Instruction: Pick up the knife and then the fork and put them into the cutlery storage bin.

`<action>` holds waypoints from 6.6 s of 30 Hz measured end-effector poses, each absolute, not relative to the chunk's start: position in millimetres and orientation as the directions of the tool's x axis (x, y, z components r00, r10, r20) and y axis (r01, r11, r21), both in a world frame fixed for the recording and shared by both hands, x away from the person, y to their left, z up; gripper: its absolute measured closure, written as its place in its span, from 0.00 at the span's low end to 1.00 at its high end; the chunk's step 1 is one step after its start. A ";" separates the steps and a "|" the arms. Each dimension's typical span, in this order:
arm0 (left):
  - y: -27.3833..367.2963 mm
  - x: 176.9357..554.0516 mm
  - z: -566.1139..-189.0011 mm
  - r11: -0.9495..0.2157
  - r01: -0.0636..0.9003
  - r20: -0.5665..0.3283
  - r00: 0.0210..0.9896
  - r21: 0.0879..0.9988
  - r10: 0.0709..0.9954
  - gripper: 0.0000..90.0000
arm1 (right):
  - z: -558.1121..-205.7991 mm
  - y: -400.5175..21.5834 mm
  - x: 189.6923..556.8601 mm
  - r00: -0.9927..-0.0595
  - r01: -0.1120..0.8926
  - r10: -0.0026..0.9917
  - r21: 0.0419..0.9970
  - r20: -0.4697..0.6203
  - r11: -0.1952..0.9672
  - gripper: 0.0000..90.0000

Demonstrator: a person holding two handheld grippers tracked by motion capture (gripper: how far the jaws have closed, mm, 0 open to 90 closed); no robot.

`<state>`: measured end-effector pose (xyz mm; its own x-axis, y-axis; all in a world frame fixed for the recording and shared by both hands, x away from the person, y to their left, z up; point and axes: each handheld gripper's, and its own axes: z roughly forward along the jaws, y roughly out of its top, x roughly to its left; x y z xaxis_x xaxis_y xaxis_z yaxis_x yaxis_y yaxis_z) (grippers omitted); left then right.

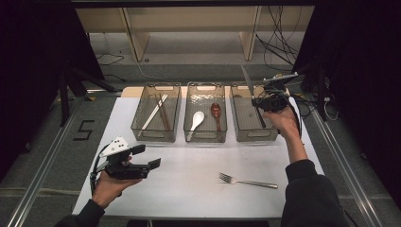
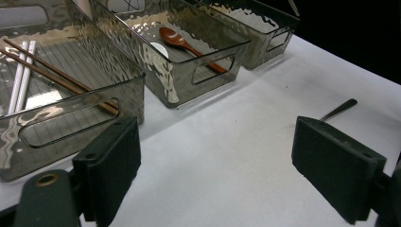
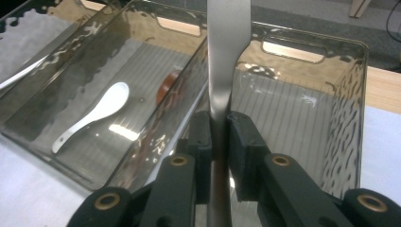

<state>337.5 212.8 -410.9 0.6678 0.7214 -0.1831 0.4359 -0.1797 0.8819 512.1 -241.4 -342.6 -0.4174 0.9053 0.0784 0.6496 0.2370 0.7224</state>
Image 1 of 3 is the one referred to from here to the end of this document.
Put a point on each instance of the light wooden desk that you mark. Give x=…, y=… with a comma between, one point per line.
x=195, y=19

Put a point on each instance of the person's right hand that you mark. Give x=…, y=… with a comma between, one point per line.
x=282, y=121

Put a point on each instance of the steel fork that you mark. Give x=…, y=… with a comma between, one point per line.
x=246, y=182

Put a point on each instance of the brown wooden spoon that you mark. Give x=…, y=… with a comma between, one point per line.
x=216, y=108

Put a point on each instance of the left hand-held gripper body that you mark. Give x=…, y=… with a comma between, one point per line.
x=126, y=170

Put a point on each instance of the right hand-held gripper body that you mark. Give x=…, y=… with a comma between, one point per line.
x=275, y=99

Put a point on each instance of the transparent grey plastic bin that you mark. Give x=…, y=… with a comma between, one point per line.
x=205, y=94
x=246, y=123
x=157, y=116

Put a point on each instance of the white ceramic spoon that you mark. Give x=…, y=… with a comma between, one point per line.
x=197, y=118

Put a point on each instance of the black metal stand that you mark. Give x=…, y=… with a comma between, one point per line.
x=320, y=91
x=64, y=97

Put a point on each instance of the black curtain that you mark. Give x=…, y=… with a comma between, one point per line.
x=362, y=78
x=31, y=63

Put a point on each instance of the yellow tape piece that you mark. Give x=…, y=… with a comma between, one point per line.
x=91, y=98

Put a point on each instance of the aluminium floor rail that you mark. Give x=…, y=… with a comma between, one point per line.
x=41, y=176
x=346, y=170

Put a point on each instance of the person's left hand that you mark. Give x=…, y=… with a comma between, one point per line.
x=108, y=189

